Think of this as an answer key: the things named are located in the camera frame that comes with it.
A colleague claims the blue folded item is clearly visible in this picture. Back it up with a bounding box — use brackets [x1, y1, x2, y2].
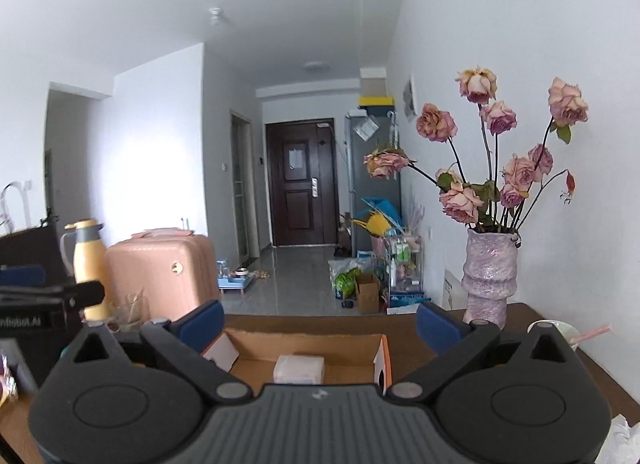
[361, 196, 401, 237]

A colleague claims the small open cardboard box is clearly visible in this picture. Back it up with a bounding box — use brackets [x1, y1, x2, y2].
[355, 274, 381, 314]

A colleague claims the glass side door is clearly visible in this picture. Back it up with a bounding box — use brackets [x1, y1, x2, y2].
[230, 111, 258, 265]

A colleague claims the pink stick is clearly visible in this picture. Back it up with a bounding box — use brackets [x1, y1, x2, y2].
[570, 325, 612, 345]

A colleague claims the white appliance box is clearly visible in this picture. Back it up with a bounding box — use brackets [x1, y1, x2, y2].
[442, 269, 468, 310]

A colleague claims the dried pink rose bouquet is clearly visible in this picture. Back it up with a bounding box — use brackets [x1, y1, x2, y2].
[363, 65, 590, 235]

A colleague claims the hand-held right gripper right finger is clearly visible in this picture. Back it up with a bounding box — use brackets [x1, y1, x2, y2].
[387, 301, 582, 402]

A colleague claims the small white box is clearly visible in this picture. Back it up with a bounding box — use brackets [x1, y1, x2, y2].
[273, 355, 326, 385]

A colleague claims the green plastic bag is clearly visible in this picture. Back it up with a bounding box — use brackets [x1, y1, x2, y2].
[334, 266, 362, 295]

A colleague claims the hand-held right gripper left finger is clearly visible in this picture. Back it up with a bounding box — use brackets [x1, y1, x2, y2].
[60, 300, 253, 406]

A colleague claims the white crumpled tissue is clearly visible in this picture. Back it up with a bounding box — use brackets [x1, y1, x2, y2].
[597, 414, 640, 464]

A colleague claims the dark brown entrance door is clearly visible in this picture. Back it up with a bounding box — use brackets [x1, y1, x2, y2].
[265, 119, 337, 247]

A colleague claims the yellow thermos flask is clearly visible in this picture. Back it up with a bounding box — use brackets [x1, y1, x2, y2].
[60, 219, 110, 322]

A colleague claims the shiny foil packet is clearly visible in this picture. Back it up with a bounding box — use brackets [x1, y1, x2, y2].
[0, 351, 21, 405]

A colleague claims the pink suitcase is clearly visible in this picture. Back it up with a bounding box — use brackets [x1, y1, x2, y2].
[104, 228, 221, 320]

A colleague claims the black paper bag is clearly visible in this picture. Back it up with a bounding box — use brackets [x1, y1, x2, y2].
[0, 183, 68, 285]

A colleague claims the blue tray with cups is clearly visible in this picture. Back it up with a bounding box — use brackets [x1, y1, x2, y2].
[216, 259, 253, 292]

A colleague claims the clear storage cart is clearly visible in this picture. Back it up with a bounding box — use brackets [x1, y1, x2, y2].
[382, 234, 426, 307]

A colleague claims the clear glass cup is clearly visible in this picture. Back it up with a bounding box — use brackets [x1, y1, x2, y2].
[116, 291, 151, 332]

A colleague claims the plastic sleeve with papers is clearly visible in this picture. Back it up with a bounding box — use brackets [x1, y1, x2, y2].
[354, 116, 381, 141]

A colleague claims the purple textured vase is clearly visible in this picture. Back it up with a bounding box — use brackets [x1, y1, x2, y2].
[461, 226, 522, 330]

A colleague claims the brown cardboard box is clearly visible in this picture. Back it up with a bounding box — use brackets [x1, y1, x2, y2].
[360, 76, 390, 97]

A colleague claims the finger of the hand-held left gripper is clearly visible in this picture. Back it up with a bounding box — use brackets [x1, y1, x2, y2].
[0, 265, 47, 289]
[0, 280, 106, 307]

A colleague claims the grey refrigerator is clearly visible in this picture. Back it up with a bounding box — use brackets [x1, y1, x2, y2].
[344, 111, 403, 257]

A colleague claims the red printed cardboard box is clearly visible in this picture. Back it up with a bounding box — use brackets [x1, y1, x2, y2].
[201, 328, 393, 395]

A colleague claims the white bowl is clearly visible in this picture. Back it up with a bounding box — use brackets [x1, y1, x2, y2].
[527, 319, 581, 352]

